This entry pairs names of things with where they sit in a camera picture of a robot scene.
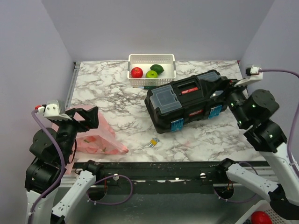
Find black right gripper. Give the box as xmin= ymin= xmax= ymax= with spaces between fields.
xmin=199 ymin=75 xmax=250 ymax=126

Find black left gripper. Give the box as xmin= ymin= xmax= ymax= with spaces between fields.
xmin=54 ymin=105 xmax=99 ymax=161

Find pink plastic bag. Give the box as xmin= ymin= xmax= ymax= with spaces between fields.
xmin=66 ymin=105 xmax=128 ymax=174

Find red fake apple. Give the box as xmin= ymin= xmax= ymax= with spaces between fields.
xmin=130 ymin=67 xmax=143 ymax=78

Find green fake fruit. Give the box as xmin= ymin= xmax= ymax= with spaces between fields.
xmin=150 ymin=64 xmax=164 ymax=75

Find light green fake apple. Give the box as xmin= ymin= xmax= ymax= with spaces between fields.
xmin=145 ymin=70 xmax=158 ymax=78

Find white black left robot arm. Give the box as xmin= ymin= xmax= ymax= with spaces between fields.
xmin=25 ymin=104 xmax=104 ymax=224

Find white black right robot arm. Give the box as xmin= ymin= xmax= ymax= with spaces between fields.
xmin=198 ymin=74 xmax=299 ymax=220

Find black toolbox clear lids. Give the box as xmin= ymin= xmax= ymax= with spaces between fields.
xmin=144 ymin=69 xmax=232 ymax=134

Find white perforated plastic basket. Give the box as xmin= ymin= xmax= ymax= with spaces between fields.
xmin=127 ymin=54 xmax=176 ymax=87

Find white basket bottom right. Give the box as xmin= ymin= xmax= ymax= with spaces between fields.
xmin=235 ymin=200 xmax=292 ymax=224

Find red ball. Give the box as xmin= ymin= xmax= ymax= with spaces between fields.
xmin=251 ymin=211 xmax=272 ymax=224

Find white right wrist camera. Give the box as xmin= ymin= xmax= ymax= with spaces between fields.
xmin=234 ymin=65 xmax=263 ymax=87

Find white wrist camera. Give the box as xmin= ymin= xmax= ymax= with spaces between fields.
xmin=234 ymin=65 xmax=263 ymax=87
xmin=35 ymin=100 xmax=70 ymax=120

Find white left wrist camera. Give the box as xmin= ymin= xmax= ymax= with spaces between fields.
xmin=35 ymin=100 xmax=70 ymax=120

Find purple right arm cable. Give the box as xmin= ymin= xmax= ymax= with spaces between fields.
xmin=214 ymin=68 xmax=299 ymax=203

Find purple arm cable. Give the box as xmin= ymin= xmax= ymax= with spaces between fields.
xmin=214 ymin=68 xmax=299 ymax=203
xmin=27 ymin=109 xmax=134 ymax=224

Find aluminium rail left edge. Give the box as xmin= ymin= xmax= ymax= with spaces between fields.
xmin=65 ymin=62 xmax=81 ymax=109

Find aluminium rail front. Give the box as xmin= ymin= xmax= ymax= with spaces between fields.
xmin=61 ymin=161 xmax=278 ymax=187

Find green handled screwdriver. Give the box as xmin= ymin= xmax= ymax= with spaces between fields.
xmin=133 ymin=86 xmax=156 ymax=90

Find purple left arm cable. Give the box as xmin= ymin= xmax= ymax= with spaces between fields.
xmin=27 ymin=109 xmax=134 ymax=224

